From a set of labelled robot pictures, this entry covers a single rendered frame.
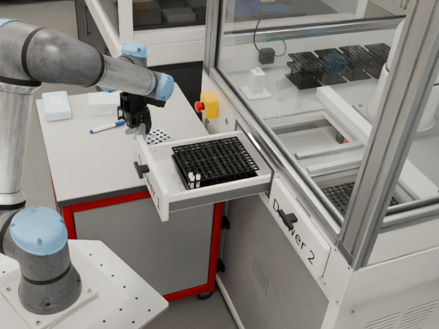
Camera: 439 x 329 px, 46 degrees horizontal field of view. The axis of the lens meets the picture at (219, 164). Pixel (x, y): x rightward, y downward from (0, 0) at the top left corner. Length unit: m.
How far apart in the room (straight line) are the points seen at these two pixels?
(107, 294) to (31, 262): 0.24
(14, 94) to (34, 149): 1.98
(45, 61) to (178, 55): 1.21
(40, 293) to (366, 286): 0.78
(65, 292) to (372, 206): 0.74
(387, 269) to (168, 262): 0.95
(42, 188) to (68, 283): 1.63
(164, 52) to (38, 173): 1.13
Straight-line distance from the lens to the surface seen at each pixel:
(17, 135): 1.25
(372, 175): 1.11
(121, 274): 1.42
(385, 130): 1.05
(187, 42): 2.28
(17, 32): 1.19
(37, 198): 2.85
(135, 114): 1.67
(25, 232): 1.22
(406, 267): 1.39
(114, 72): 1.25
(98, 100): 2.02
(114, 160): 1.79
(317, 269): 1.37
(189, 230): 1.92
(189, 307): 2.30
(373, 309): 1.50
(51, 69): 1.14
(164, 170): 1.62
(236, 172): 1.53
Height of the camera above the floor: 1.85
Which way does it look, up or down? 38 degrees down
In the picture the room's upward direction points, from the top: 5 degrees clockwise
